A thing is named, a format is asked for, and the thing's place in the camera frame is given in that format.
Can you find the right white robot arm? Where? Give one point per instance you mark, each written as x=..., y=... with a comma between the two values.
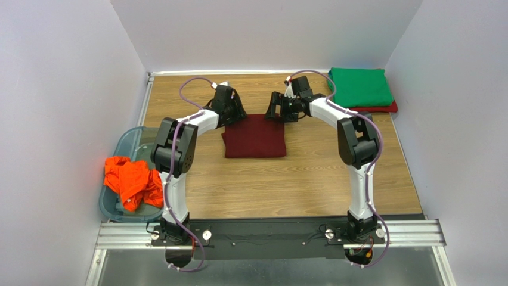
x=358, y=146

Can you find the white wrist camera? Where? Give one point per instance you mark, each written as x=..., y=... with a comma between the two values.
x=215, y=85
x=289, y=90

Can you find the red folded t shirt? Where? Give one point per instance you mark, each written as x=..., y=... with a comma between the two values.
x=393, y=108

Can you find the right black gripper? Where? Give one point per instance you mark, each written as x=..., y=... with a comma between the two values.
x=274, y=108

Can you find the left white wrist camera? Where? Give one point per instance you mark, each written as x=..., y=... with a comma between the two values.
x=215, y=85

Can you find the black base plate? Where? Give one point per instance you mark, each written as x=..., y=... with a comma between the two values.
x=330, y=237

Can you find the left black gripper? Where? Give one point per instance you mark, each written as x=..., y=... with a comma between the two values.
x=237, y=112

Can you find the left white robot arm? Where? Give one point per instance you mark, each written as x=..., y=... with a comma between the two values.
x=173, y=155

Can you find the green folded t shirt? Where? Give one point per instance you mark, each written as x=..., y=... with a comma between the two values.
x=360, y=87

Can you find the teal plastic bin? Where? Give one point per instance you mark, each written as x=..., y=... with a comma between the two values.
x=135, y=144

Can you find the orange t shirt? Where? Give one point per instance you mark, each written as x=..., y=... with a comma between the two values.
x=134, y=182

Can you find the maroon t shirt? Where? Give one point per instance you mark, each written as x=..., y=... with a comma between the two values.
x=255, y=137

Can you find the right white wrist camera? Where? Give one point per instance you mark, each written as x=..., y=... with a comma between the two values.
x=289, y=90

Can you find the aluminium rail frame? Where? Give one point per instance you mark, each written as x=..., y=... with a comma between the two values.
x=403, y=233

